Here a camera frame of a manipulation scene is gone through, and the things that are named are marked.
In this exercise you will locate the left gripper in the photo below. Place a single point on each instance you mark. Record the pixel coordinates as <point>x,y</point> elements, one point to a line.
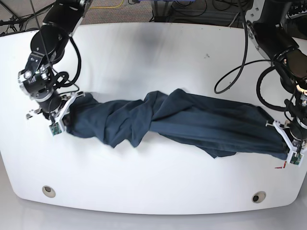
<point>293,146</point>

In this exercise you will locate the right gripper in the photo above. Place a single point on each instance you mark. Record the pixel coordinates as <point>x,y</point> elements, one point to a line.
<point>55,105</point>

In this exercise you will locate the dark navy T-shirt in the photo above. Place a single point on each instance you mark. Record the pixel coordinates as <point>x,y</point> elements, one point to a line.
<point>219,127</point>

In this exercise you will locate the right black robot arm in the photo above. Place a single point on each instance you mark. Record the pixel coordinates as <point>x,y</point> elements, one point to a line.
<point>39,80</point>

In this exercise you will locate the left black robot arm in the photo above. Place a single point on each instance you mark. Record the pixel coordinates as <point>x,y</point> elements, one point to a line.
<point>264,22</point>

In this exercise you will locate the red tape rectangle marking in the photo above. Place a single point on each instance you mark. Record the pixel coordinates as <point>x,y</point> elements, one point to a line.
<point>283,166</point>

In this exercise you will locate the black tripod stand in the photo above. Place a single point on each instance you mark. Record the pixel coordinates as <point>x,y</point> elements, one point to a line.
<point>18,24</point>

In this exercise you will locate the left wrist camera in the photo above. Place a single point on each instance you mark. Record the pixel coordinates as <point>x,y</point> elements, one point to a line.
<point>296,159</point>

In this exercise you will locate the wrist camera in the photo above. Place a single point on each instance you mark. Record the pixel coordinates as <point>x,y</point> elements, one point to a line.
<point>56,128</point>
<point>296,159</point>

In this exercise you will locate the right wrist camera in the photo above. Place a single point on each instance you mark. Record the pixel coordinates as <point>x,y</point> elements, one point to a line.
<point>56,128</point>

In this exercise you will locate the right table cable grommet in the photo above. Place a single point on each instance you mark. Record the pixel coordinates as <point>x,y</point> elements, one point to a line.
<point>258,197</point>

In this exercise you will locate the table cable grommet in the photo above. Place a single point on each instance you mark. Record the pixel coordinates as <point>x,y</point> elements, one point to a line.
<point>258,197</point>
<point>48,191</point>

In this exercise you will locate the left table cable grommet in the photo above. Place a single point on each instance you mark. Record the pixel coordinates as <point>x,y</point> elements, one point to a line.
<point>48,191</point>

